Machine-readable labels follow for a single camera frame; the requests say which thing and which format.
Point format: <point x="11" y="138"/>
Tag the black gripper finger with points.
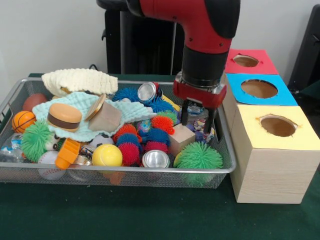
<point x="185" y="112"/>
<point x="210" y="121"/>

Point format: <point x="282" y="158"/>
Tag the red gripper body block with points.
<point x="200" y="96"/>

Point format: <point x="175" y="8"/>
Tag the cream waffle cloth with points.
<point x="82" y="81"/>

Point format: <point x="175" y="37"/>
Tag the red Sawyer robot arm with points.
<point x="205" y="30"/>

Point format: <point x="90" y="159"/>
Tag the wooden box with three holes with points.
<point x="272" y="175"/>

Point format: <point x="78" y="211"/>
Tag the crumpled printed paper ball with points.
<point x="199" y="125"/>

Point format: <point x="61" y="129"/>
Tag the large green spiky ball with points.
<point x="198" y="156"/>

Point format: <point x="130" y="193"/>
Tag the crushed red soda can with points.
<point x="148" y="91"/>

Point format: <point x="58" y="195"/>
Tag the plain wooden block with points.
<point x="106" y="118"/>

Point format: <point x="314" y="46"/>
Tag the yellow ball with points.
<point x="107" y="155"/>

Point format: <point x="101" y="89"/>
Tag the dark green tablecloth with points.
<point x="150" y="212"/>

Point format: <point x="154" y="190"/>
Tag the light teal waffle cloth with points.
<point x="75" y="100"/>

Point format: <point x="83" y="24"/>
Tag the black chair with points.
<point x="307" y="50"/>

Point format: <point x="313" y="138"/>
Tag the toy hamburger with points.
<point x="64" y="117"/>

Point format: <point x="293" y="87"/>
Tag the orange plastic toy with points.
<point x="67" y="154"/>

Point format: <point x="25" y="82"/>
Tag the small brown football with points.
<point x="34" y="102"/>

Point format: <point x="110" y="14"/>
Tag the small orange basketball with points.
<point x="23" y="122"/>

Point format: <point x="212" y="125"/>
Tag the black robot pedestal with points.
<point x="140" y="50"/>

